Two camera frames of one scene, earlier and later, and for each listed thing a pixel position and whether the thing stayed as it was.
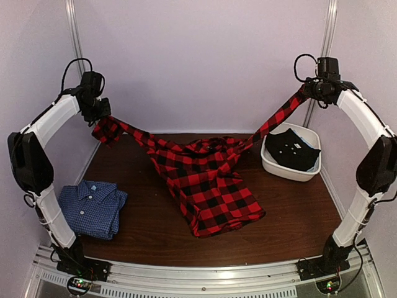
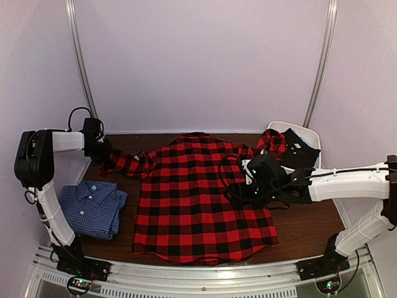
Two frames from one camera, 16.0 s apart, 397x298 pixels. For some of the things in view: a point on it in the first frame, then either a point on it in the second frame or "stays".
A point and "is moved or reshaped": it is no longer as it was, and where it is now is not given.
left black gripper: (105, 112) -> (109, 151)
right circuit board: (329, 285) stays
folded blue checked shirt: (92, 209) stays
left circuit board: (80, 284) stays
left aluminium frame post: (72, 12) stays
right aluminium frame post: (330, 20) stays
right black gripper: (309, 92) -> (238, 191)
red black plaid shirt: (198, 173) is moved or reshaped
